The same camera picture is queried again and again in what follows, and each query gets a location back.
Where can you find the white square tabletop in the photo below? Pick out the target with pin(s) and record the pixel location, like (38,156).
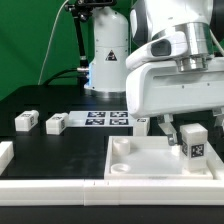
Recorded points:
(147,157)

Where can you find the white front fence wall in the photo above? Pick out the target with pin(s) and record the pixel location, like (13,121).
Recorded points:
(111,192)

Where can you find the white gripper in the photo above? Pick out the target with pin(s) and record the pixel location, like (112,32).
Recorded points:
(155,86)

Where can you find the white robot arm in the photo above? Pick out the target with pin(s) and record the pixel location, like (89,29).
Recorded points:
(117,38)

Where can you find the white marker sheet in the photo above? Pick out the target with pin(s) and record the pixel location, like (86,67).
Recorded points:
(100,119)

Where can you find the white left fence wall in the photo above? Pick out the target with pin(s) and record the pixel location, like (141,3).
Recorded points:
(6,154)

